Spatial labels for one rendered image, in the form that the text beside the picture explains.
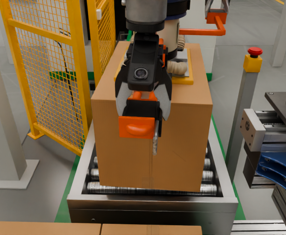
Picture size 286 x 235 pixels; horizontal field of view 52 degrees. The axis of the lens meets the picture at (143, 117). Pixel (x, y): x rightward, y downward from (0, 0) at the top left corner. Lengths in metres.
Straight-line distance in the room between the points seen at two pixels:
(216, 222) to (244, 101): 0.66
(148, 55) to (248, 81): 1.13
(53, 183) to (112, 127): 1.28
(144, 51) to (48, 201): 1.72
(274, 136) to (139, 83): 0.66
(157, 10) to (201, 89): 0.56
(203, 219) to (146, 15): 0.99
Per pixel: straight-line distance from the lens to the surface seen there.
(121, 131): 0.61
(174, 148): 1.06
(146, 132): 0.59
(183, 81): 1.07
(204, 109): 0.97
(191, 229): 1.25
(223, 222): 1.38
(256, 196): 2.22
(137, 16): 0.53
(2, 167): 2.29
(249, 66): 1.57
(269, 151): 1.09
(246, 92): 1.64
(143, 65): 0.51
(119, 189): 1.39
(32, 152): 2.57
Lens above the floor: 1.55
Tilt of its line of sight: 33 degrees down
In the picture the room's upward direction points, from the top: straight up
